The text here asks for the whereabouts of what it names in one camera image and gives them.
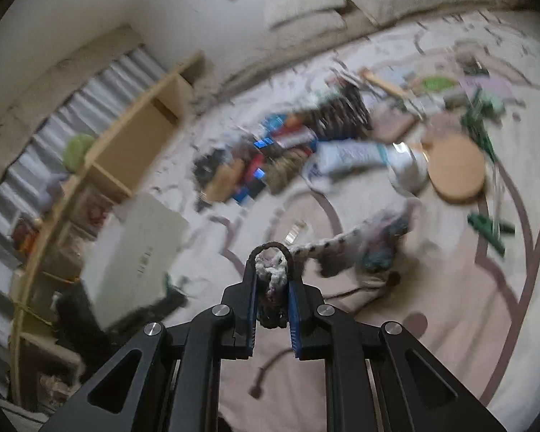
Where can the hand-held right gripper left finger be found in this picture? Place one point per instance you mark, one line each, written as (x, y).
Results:
(238, 315)

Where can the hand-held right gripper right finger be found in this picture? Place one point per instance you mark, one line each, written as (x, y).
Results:
(306, 319)

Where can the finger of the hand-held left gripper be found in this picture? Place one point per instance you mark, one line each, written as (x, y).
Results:
(173, 299)

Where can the white cardboard box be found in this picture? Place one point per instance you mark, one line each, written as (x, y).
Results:
(130, 234)

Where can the bunny printed blanket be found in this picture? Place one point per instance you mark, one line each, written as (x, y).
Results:
(432, 301)

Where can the oval wooden block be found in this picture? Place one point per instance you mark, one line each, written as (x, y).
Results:
(225, 182)

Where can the blue tube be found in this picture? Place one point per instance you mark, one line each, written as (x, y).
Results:
(252, 184)

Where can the black blue scrunchie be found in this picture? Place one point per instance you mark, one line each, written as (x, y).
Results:
(209, 166)

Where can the wooden shelf unit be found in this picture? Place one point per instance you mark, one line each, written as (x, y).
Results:
(130, 144)

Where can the green plush toy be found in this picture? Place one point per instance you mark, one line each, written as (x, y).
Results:
(78, 150)

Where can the white squeeze tube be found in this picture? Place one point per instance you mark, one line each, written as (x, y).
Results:
(351, 157)

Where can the small white bottle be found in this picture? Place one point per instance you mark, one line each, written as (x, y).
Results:
(407, 171)

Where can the green clothes peg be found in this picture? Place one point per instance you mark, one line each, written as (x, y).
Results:
(481, 121)
(490, 234)

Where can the round wooden coaster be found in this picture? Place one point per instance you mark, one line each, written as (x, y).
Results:
(456, 171)

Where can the pink rectangular case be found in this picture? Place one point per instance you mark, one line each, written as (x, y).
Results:
(396, 126)

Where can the grey curtain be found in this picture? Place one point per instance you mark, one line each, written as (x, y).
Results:
(94, 94)

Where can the beige duvet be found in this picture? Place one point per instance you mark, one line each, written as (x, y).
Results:
(252, 72)

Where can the beige printed valance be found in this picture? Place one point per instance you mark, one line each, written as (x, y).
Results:
(72, 60)

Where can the wooden disc green print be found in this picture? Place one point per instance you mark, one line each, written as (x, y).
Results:
(438, 84)

